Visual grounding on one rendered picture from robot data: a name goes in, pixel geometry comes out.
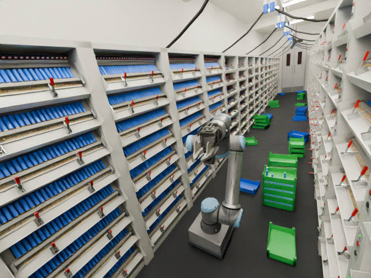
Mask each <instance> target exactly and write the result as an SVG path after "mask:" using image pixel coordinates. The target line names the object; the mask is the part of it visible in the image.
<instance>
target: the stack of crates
mask: <svg viewBox="0 0 371 278"><path fill-rule="evenodd" d="M297 166H298V159H297V154H295V156H293V155H285V154H272V152H269V158H268V167H272V168H281V169H290V170H294V168H296V174H297Z"/></svg>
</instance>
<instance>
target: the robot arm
mask: <svg viewBox="0 0 371 278"><path fill-rule="evenodd" d="M230 126H231V119H230V117H229V116H228V115H226V114H218V115H216V116H215V117H214V118H213V119H212V121H211V122H209V123H208V124H207V125H206V126H205V127H201V128H200V129H199V130H200V132H199V130H198V131H197V136H196V135H189V136H188V137H187V140H186V149H187V150H188V151H193V159H194V160H195V161H197V160H198V158H199V157H200V155H201V154H202V153H204V156H202V157H201V159H200V161H203V163H207V164H215V158H225V157H227V156H229V159H228V166H227V179H226V192H225V201H223V202H222V204H219V203H218V201H217V199H215V198H213V197H212V198H211V197H209V198H206V199H204V200H203V201H202V204H201V211H202V219H201V222H200V227H201V229H202V231H203V232H204V233H206V234H211V235H212V234H217V233H218V232H219V231H220V230H221V224H225V225H228V226H232V227H237V228H239V226H240V224H241V218H242V213H243V209H241V205H240V204H239V193H240V181H241V168H242V155H243V151H244V150H245V149H246V142H245V138H244V137H243V136H239V135H238V136H236V135H230Z"/></svg>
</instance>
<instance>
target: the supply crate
mask: <svg viewBox="0 0 371 278"><path fill-rule="evenodd" d="M266 170H267V165H265V166H264V171H263V174H262V180H264V181H271V182H275V183H282V184H289V185H296V168H294V170H290V169H281V168H272V167H268V176H266ZM284 172H286V178H284ZM271 174H273V177H271Z"/></svg>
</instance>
